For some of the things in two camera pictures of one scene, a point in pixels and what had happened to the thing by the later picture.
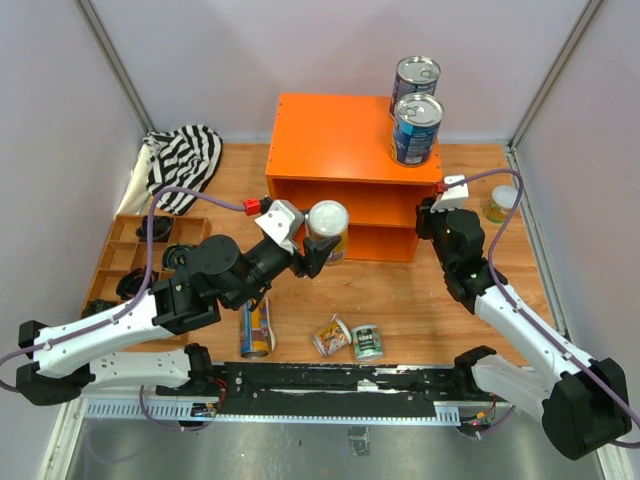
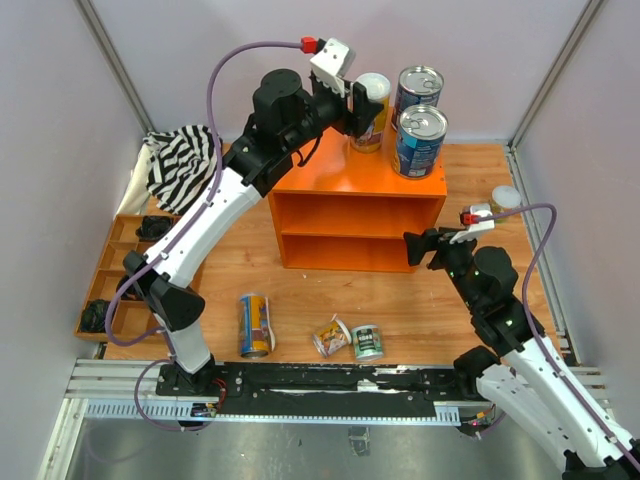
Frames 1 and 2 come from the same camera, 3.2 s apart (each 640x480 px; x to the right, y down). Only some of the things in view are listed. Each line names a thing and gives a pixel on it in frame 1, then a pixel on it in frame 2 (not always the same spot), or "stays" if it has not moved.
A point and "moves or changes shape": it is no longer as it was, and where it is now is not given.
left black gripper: x=316 y=252 -> x=352 y=122
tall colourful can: x=257 y=334 stays
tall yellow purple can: x=329 y=219 -> x=378 y=89
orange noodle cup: x=331 y=337 stays
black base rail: x=335 y=387 stays
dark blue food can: x=414 y=75 moves or changes shape
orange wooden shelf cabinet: x=340 y=148 stays
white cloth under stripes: x=137 y=196 stays
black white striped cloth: x=185 y=157 stays
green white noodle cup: x=367 y=343 stays
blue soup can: x=417 y=123 moves or changes shape
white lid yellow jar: x=501 y=203 stays
